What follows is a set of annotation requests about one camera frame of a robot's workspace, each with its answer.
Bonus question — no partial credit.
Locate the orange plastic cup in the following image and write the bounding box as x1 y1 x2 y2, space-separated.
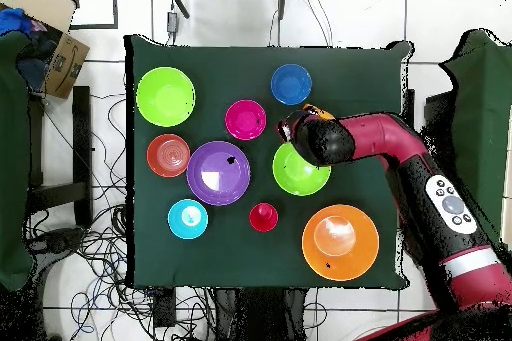
301 102 336 121

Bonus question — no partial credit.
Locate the red plastic cup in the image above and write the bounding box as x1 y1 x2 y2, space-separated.
248 201 280 233

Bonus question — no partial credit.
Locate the pink plastic bowl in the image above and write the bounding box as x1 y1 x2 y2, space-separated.
224 99 268 141

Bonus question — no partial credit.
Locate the blue plastic bowl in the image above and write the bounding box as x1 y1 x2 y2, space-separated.
270 63 313 106

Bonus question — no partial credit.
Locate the green plastic bowl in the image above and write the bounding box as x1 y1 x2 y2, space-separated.
272 141 333 197
135 66 197 128

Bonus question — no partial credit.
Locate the purple plastic bowl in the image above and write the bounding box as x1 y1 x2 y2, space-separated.
186 140 252 207

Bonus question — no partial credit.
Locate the dark green tablecloth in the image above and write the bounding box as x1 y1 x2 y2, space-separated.
124 34 413 290

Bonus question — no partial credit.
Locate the red-orange plastic bowl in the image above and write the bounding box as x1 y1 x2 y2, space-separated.
146 133 192 179

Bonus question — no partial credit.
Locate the large orange plastic bowl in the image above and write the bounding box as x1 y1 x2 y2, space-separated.
301 204 381 281

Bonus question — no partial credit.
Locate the cyan plastic bowl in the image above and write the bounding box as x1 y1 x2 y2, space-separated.
166 198 210 241

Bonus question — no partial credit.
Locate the green cloth covered table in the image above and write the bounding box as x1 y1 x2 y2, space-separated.
0 30 35 292
437 28 512 246

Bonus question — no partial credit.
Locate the black power strip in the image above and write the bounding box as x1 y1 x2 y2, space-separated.
153 288 177 328

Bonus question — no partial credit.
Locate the brown cardboard box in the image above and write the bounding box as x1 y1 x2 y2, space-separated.
0 0 91 100

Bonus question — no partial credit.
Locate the blue cloth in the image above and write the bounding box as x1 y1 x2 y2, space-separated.
0 7 35 36

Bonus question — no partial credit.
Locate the black stool frame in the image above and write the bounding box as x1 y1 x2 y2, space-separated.
21 85 94 230
399 88 457 198

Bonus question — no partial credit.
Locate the tangle of black cables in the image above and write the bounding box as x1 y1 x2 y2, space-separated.
23 92 209 341

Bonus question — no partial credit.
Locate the black metal frame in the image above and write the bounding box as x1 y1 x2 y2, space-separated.
59 0 120 31

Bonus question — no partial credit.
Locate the black pedestal foot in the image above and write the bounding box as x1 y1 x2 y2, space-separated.
27 226 87 256

